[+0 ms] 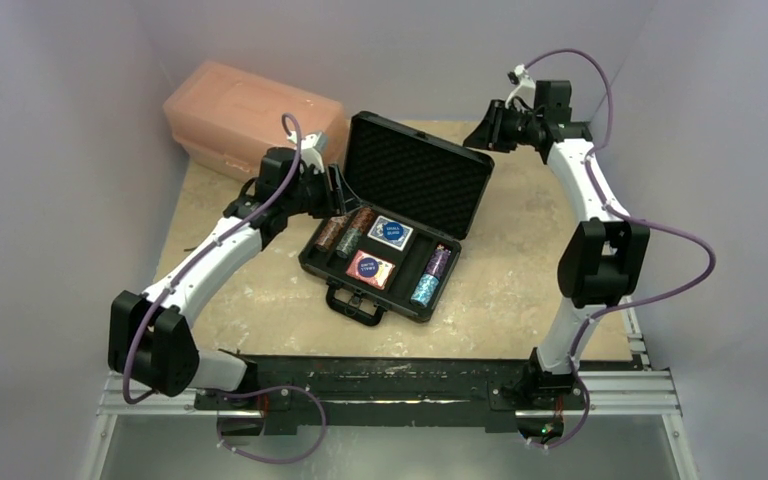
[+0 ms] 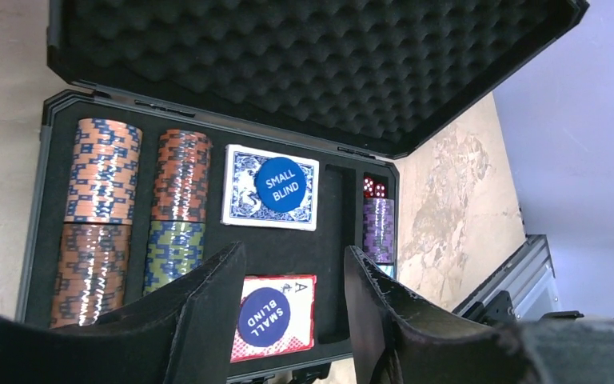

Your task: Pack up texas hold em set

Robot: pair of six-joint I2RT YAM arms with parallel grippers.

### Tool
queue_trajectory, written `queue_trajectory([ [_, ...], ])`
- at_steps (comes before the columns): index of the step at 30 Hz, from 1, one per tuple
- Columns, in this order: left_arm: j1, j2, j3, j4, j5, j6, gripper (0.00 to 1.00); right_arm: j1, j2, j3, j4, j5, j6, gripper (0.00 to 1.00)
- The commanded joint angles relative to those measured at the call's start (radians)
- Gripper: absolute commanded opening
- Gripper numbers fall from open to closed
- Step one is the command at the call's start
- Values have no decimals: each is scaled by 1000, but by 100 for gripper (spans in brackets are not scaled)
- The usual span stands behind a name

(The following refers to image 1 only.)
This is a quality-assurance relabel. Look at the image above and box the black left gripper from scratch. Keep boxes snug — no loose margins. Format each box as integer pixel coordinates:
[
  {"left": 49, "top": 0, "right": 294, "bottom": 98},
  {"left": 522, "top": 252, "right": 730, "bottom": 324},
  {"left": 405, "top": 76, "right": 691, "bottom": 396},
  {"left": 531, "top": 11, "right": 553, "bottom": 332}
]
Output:
[{"left": 282, "top": 163, "right": 362, "bottom": 219}]

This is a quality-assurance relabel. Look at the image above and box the orange brown chip stack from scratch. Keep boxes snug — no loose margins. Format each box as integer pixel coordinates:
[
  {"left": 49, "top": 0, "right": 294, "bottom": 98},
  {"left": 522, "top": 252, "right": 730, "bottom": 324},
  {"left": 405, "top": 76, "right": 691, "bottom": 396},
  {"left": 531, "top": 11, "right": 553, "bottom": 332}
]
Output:
[{"left": 314, "top": 215, "right": 350, "bottom": 252}]

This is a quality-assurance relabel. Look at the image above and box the green dark chip stack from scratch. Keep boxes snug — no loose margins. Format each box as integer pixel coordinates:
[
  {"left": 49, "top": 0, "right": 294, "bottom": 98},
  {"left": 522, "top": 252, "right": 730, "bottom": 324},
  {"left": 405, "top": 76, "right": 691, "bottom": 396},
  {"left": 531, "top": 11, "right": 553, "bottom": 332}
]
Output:
[{"left": 334, "top": 228, "right": 363, "bottom": 259}]

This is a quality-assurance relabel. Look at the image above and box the blue small blind button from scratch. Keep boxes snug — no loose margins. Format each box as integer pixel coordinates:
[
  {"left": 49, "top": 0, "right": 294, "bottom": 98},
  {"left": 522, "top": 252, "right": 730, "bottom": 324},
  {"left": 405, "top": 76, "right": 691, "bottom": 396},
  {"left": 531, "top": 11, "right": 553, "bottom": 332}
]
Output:
[{"left": 382, "top": 221, "right": 405, "bottom": 242}]

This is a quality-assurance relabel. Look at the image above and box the black poker carrying case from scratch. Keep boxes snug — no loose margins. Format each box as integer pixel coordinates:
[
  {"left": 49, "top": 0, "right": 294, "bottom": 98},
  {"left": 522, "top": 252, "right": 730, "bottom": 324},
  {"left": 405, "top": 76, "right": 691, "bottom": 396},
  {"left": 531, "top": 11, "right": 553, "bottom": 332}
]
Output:
[{"left": 299, "top": 111, "right": 494, "bottom": 326}]

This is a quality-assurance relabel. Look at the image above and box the blue big blind button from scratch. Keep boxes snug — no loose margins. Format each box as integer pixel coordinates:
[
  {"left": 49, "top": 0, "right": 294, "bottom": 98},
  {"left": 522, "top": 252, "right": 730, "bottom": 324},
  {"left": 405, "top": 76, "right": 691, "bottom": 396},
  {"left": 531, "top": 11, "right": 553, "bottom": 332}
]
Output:
[{"left": 356, "top": 257, "right": 380, "bottom": 278}]

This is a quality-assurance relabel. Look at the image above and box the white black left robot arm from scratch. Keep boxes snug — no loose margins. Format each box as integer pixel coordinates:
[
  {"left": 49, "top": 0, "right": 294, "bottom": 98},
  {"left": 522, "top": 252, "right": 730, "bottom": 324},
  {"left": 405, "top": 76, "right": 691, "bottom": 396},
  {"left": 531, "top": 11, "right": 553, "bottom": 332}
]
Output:
[{"left": 107, "top": 147, "right": 361, "bottom": 409}]

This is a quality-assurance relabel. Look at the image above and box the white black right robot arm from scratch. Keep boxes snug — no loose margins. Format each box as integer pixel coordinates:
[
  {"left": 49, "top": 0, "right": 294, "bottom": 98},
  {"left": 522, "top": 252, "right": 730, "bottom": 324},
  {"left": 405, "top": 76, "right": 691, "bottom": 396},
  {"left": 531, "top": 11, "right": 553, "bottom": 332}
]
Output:
[{"left": 463, "top": 72, "right": 650, "bottom": 407}]

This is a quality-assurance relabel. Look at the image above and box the blue card deck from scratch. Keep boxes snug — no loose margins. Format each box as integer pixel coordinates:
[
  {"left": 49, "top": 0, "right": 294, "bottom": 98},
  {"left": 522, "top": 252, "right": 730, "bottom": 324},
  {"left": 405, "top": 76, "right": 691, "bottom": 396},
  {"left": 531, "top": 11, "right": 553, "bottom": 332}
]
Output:
[{"left": 366, "top": 215, "right": 414, "bottom": 252}]

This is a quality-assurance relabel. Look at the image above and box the red card deck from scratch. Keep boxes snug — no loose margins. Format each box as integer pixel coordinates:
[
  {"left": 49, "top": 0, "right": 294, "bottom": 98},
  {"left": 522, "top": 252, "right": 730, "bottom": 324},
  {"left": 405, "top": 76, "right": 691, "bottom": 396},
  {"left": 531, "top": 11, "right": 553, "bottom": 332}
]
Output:
[{"left": 346, "top": 250, "right": 395, "bottom": 290}]

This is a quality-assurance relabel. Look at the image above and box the purple chip stack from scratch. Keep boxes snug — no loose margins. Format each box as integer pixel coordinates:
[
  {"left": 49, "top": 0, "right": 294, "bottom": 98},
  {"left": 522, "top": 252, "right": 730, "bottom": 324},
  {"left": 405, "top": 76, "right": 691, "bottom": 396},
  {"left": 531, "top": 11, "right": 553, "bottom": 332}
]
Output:
[{"left": 425, "top": 244, "right": 451, "bottom": 280}]

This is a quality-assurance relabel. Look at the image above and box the light blue chip stack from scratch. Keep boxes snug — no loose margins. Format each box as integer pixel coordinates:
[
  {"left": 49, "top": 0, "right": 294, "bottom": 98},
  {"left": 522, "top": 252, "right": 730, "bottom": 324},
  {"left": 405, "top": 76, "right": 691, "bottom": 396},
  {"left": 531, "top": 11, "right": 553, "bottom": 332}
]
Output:
[{"left": 410, "top": 273, "right": 439, "bottom": 307}]

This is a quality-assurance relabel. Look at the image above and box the pink plastic storage box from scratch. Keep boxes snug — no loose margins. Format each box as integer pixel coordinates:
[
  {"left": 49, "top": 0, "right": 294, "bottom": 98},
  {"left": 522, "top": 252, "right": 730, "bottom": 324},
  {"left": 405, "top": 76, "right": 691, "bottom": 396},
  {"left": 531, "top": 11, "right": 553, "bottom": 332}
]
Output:
[{"left": 163, "top": 61, "right": 349, "bottom": 182}]

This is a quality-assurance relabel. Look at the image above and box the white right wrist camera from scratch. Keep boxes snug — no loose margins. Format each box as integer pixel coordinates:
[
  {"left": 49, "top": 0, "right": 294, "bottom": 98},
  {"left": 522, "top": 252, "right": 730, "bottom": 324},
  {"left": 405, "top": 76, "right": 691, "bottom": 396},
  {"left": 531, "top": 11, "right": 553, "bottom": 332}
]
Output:
[{"left": 505, "top": 64, "right": 536, "bottom": 108}]

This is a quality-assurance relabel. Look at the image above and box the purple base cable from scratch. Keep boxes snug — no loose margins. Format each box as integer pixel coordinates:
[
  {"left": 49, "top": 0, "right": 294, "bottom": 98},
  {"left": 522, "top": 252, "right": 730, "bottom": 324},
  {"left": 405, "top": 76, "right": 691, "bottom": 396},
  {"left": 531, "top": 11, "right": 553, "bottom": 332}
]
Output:
[{"left": 215, "top": 386, "right": 330, "bottom": 466}]

